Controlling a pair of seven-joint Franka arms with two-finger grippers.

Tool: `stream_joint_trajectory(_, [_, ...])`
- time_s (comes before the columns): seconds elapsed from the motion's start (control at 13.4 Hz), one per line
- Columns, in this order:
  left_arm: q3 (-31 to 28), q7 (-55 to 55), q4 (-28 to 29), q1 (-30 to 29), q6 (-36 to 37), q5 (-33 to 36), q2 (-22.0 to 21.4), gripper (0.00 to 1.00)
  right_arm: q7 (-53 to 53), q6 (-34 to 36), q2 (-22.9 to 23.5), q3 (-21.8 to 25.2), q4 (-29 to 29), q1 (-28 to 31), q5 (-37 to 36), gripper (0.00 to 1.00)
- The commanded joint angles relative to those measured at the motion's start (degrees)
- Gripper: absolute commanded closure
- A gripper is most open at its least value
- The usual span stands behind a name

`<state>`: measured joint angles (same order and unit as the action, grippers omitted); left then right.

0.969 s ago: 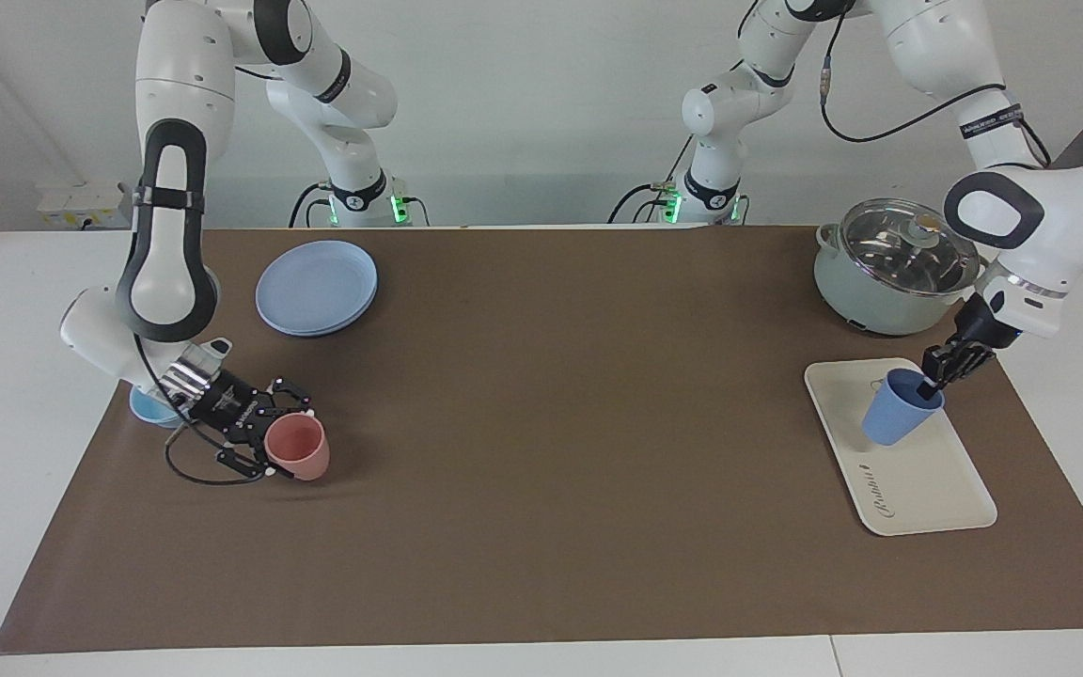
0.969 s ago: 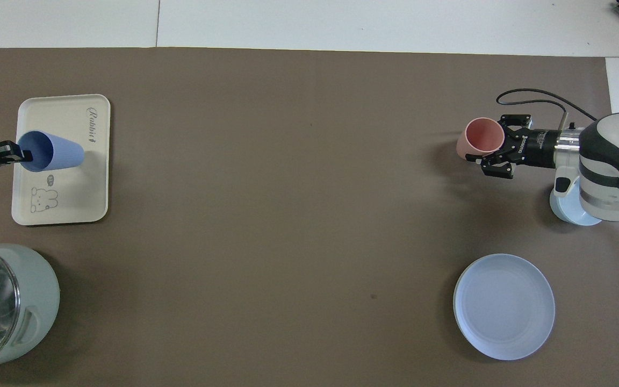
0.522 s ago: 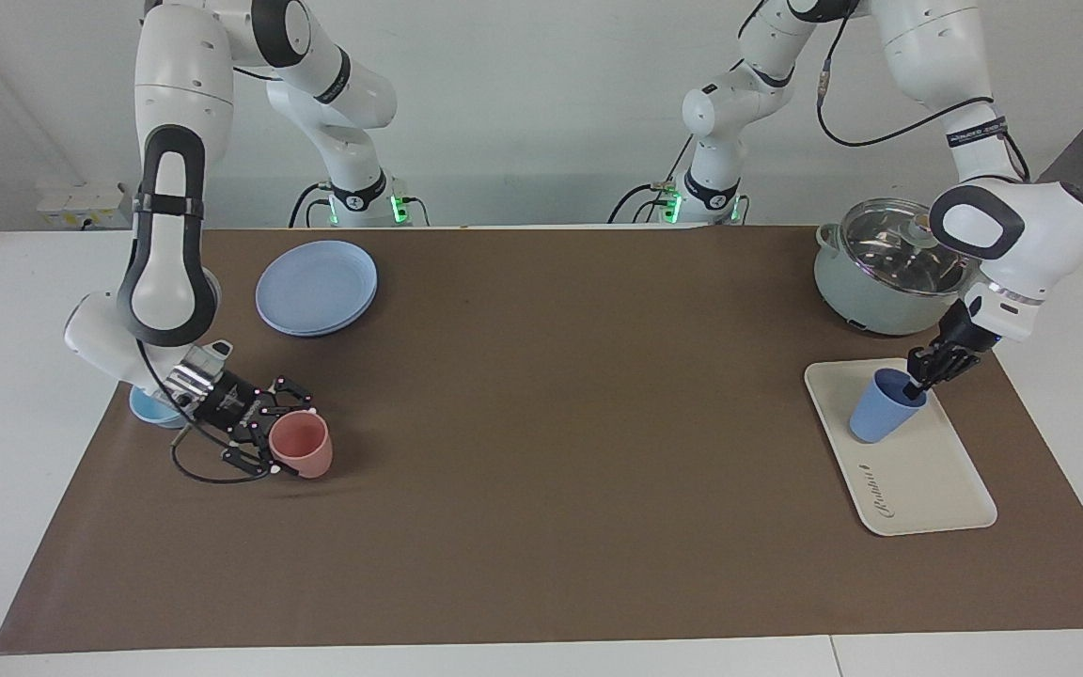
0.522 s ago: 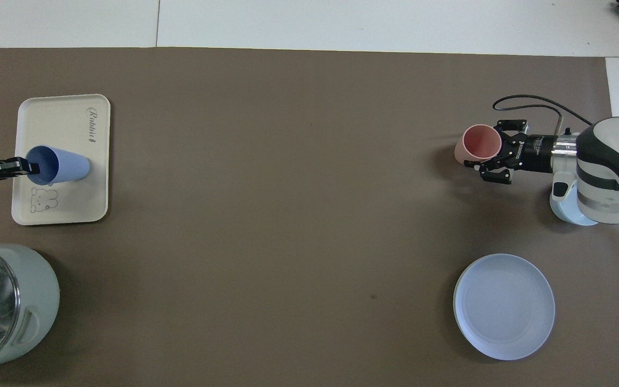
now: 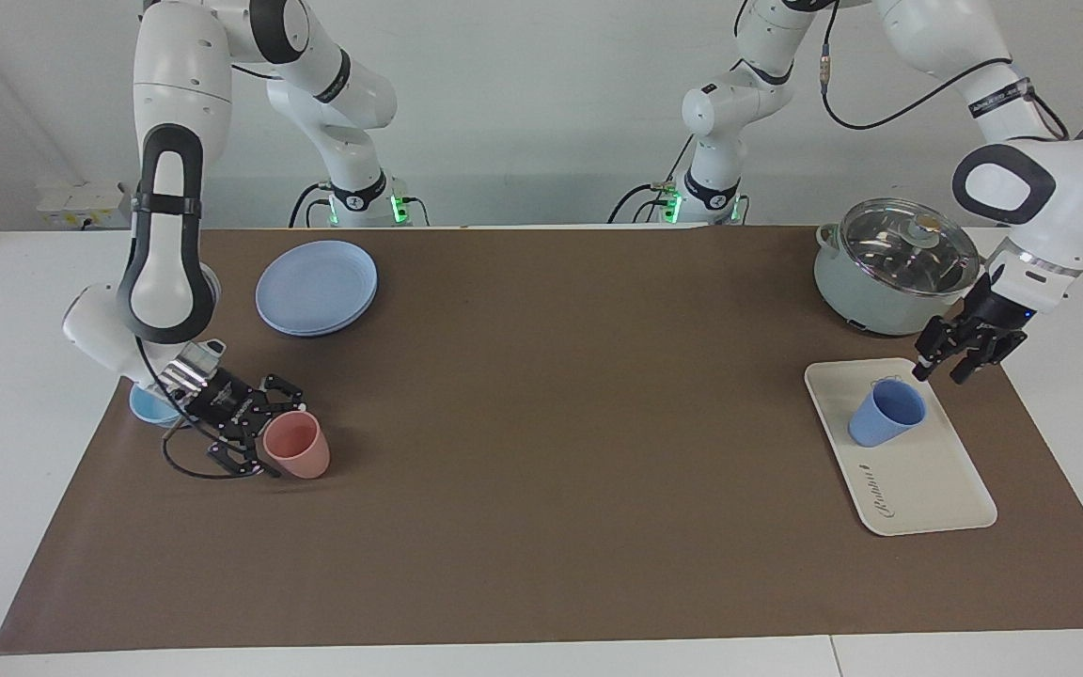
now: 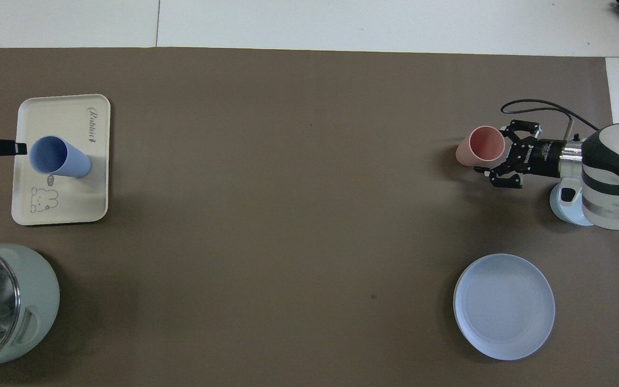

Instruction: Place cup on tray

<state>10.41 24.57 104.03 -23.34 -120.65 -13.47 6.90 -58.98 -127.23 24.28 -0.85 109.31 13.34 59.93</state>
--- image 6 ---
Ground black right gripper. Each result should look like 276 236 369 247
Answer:
473 119 568 190

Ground pink cup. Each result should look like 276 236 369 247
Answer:
455 126 506 167

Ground blue ribbed cup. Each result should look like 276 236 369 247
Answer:
30 135 92 178

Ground cream rectangular tray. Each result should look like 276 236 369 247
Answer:
11 94 111 226

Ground light blue bowl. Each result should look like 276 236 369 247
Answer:
550 182 596 227

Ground blue round plate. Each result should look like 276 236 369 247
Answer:
453 254 556 361

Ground pale green cooking pot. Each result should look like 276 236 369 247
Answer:
0 243 61 376

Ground brown table mat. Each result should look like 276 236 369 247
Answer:
0 47 619 387

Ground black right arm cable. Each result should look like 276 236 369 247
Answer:
501 99 601 142

